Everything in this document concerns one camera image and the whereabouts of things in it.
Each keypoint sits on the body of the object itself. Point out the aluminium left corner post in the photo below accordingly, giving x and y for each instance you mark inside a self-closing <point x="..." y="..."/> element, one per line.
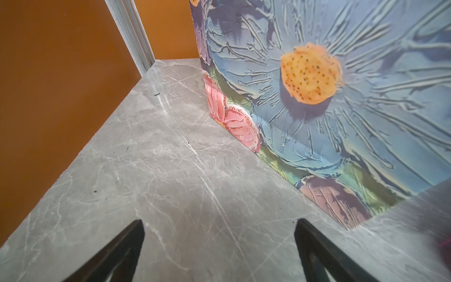
<point x="131" y="28"/>

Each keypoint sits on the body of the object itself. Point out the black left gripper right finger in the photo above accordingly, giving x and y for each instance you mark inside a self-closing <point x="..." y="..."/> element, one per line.
<point x="322" y="260"/>

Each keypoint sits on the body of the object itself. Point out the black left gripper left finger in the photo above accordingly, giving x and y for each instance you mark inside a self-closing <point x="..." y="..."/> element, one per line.
<point x="117" y="261"/>

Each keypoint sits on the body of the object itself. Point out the floral paper bag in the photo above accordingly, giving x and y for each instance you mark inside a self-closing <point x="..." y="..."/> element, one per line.
<point x="350" y="101"/>

